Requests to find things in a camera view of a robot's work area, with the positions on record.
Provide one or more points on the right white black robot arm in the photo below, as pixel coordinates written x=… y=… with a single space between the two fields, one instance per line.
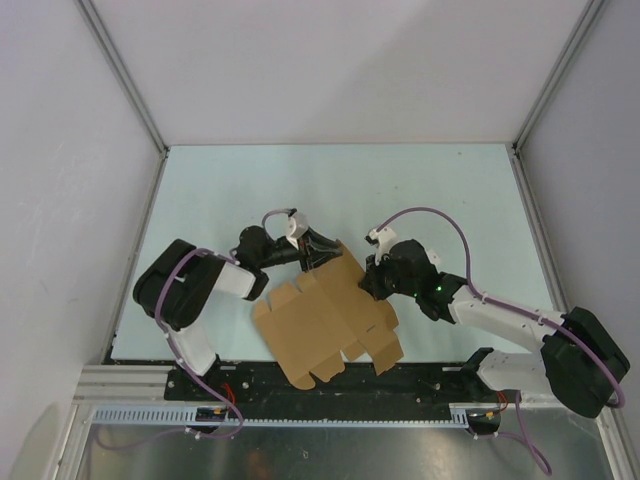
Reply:
x=569 y=355

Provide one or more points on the aluminium frame rail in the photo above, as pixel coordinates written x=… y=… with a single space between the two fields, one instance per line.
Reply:
x=252 y=383

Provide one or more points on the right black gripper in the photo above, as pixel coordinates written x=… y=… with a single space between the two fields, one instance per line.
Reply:
x=371 y=279

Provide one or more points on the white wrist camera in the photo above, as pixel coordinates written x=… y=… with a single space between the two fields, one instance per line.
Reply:
x=296 y=228
x=382 y=240

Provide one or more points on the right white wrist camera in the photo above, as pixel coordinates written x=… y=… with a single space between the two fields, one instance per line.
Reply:
x=382 y=240

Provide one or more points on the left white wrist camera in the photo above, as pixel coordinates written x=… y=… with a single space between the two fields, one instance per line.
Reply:
x=296 y=228

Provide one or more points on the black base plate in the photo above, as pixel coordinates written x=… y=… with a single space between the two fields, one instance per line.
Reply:
x=345 y=411

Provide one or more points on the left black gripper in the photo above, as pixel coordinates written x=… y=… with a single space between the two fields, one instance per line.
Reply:
x=314 y=249

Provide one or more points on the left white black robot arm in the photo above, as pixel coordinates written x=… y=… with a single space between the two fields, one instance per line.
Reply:
x=176 y=287

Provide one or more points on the brown cardboard box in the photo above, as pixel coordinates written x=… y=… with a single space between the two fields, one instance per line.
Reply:
x=316 y=323

